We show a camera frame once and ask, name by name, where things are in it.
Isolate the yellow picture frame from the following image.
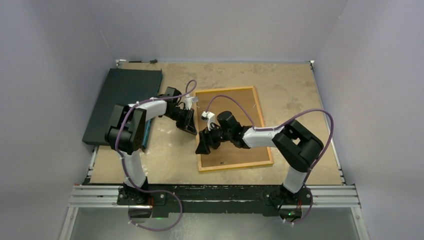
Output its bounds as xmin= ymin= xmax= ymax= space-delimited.
xmin=192 ymin=86 xmax=275 ymax=173

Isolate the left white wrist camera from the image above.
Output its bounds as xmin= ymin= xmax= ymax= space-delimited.
xmin=182 ymin=94 xmax=199 ymax=110

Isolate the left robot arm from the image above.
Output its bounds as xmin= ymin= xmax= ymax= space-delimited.
xmin=105 ymin=87 xmax=198 ymax=205

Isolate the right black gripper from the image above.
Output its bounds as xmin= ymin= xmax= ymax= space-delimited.
xmin=196 ymin=122 xmax=233 ymax=155

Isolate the dark blue flat box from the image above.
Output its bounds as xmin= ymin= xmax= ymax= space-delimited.
xmin=82 ymin=68 xmax=163 ymax=146

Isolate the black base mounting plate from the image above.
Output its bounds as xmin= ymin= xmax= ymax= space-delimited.
xmin=117 ymin=183 xmax=313 ymax=218

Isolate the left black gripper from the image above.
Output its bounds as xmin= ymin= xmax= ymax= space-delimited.
xmin=165 ymin=107 xmax=197 ymax=135

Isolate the aluminium rail frame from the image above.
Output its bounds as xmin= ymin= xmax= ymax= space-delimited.
xmin=59 ymin=185 xmax=370 ymax=240

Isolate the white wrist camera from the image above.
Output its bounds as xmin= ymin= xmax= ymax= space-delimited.
xmin=200 ymin=111 xmax=216 ymax=131
xmin=182 ymin=94 xmax=199 ymax=110

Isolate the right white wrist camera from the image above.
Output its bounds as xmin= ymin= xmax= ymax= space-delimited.
xmin=200 ymin=111 xmax=216 ymax=131

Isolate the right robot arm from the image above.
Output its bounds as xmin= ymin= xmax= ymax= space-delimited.
xmin=195 ymin=111 xmax=324 ymax=204

